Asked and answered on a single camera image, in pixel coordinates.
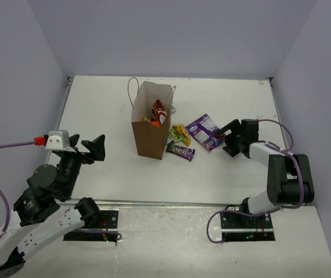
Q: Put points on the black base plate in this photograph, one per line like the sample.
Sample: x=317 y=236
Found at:
x=104 y=229
x=240 y=228

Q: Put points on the red Doritos chip bag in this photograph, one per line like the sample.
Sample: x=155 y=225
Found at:
x=158 y=111

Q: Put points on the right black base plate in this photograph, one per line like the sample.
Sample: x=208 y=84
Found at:
x=240 y=228

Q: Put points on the purple white candy bag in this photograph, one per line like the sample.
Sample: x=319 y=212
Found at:
x=202 y=130

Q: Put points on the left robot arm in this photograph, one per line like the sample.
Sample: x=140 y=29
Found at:
x=49 y=186

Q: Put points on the brown M&M's packet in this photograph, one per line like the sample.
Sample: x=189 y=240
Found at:
x=183 y=152

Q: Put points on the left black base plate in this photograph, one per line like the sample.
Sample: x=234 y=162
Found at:
x=104 y=229

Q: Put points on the orange Fox's candy bag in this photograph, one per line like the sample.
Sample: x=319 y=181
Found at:
x=156 y=123

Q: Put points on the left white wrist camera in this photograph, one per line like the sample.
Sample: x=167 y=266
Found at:
x=57 y=140

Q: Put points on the green candy wrapper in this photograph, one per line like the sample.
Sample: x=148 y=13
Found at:
x=174 y=135

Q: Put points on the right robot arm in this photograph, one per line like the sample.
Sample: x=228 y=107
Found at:
x=289 y=179

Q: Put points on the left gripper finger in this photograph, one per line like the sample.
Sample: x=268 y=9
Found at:
x=73 y=140
x=96 y=148

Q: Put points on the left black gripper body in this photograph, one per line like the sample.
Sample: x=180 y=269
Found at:
x=80 y=153

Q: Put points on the yellow M&M's packet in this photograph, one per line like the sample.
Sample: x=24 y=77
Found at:
x=186 y=138

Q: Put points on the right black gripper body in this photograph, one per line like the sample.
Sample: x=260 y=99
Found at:
x=240 y=138

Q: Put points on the brown paper bag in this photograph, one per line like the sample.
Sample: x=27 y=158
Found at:
x=151 y=140

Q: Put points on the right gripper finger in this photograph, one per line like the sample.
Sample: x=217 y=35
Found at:
x=231 y=150
x=232 y=127

